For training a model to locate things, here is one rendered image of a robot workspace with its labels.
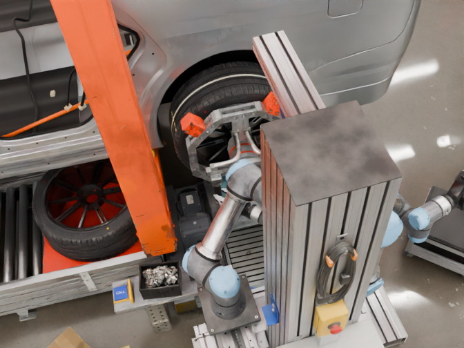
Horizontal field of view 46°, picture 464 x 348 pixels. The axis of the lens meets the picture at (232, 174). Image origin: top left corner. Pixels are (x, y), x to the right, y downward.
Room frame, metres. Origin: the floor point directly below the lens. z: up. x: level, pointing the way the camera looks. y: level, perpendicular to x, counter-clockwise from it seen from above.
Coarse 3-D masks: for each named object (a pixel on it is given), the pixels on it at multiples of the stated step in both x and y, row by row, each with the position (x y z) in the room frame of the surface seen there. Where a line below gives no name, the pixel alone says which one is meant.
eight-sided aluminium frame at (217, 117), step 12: (228, 108) 1.83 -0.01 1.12; (240, 108) 1.83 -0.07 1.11; (252, 108) 1.84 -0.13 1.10; (264, 108) 1.82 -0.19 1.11; (204, 120) 1.82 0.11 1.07; (216, 120) 1.77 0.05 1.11; (228, 120) 1.78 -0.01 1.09; (204, 132) 1.76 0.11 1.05; (192, 144) 1.75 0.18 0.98; (192, 156) 1.75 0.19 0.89; (192, 168) 1.75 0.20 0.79; (204, 168) 1.80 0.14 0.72
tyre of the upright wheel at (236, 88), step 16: (224, 64) 2.08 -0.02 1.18; (240, 64) 2.07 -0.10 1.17; (256, 64) 2.10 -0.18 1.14; (192, 80) 2.04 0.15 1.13; (208, 80) 2.00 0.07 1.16; (224, 80) 1.97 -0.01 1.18; (240, 80) 1.96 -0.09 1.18; (256, 80) 1.97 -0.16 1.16; (176, 96) 2.03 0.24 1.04; (192, 96) 1.94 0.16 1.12; (208, 96) 1.89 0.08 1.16; (224, 96) 1.87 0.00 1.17; (240, 96) 1.87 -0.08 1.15; (256, 96) 1.89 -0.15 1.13; (192, 112) 1.85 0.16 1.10; (208, 112) 1.85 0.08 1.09; (176, 128) 1.86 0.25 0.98; (176, 144) 1.83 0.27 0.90
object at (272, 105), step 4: (272, 92) 1.87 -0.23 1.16; (268, 96) 1.87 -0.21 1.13; (272, 96) 1.85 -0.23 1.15; (264, 100) 1.87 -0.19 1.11; (268, 100) 1.85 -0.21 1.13; (272, 100) 1.83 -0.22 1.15; (276, 100) 1.81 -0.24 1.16; (264, 104) 1.85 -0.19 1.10; (268, 104) 1.83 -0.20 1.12; (272, 104) 1.81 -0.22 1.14; (276, 104) 1.81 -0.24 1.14; (268, 108) 1.81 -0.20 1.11; (272, 108) 1.81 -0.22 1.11; (276, 108) 1.81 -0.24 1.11; (268, 112) 1.81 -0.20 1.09; (272, 112) 1.81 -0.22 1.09; (276, 112) 1.81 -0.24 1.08
